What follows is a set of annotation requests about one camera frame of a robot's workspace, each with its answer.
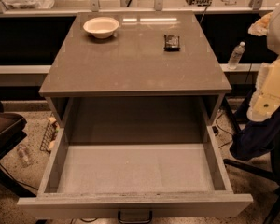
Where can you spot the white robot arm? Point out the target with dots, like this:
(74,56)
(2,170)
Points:
(266,99)

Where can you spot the grey cabinet with glossy top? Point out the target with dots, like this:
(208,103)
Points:
(127,90)

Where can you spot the open grey top drawer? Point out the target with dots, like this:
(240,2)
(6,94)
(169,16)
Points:
(135,181)

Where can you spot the white ceramic bowl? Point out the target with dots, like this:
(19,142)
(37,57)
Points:
(101,27)

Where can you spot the clear plastic water bottle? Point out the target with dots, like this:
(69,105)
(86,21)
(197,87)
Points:
(236,55)

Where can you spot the dark blue cloth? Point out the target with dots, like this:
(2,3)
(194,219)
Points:
(256,138)

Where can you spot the crushed plastic bottle on floor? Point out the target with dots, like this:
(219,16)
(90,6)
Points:
(24,155)

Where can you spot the black chair base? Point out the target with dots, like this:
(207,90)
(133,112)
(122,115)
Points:
(273,175)

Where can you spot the wire basket on floor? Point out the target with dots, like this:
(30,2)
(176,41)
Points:
(50,135)

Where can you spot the black drawer handle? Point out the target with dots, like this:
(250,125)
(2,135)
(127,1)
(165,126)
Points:
(134,219)

